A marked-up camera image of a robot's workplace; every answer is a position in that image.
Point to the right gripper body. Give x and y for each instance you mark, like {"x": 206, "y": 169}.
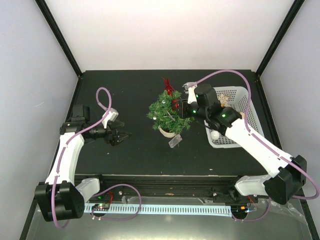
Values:
{"x": 184, "y": 113}

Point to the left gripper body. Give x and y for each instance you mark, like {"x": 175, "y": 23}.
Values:
{"x": 109, "y": 139}

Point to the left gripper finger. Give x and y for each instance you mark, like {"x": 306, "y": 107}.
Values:
{"x": 122, "y": 136}
{"x": 118, "y": 124}

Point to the red gift box ornament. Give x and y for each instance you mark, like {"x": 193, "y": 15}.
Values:
{"x": 175, "y": 105}

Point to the small green christmas tree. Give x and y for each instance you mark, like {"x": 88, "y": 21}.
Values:
{"x": 177, "y": 96}

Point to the red star ornament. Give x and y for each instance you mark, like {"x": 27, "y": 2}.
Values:
{"x": 168, "y": 87}

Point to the string light with white balls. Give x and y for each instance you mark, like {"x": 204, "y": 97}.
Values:
{"x": 175, "y": 141}

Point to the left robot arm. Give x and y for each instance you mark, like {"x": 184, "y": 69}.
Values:
{"x": 59, "y": 198}

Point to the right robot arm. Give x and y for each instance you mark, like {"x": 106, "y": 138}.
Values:
{"x": 284, "y": 173}

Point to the large white ball ornament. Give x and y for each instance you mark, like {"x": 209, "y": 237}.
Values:
{"x": 214, "y": 135}

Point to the white snowflake ornament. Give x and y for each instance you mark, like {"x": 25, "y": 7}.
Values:
{"x": 224, "y": 99}

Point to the left circuit board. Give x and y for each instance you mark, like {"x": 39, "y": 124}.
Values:
{"x": 101, "y": 207}

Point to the circuit board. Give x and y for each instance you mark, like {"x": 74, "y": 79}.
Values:
{"x": 101, "y": 207}
{"x": 250, "y": 207}

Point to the right circuit board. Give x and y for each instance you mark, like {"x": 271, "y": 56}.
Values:
{"x": 250, "y": 207}

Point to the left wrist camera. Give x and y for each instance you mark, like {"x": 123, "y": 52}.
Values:
{"x": 109, "y": 117}

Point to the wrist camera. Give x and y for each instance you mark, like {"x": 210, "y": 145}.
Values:
{"x": 189, "y": 88}
{"x": 109, "y": 117}

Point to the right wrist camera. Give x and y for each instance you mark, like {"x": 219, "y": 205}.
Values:
{"x": 189, "y": 88}

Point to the white slotted cable duct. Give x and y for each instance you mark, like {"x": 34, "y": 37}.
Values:
{"x": 163, "y": 209}

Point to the black frame post left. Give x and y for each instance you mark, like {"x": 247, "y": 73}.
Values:
{"x": 46, "y": 12}

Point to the black frame post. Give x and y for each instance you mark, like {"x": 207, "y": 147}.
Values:
{"x": 280, "y": 34}
{"x": 46, "y": 12}

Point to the black frame post right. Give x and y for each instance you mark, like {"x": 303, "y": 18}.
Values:
{"x": 280, "y": 34}

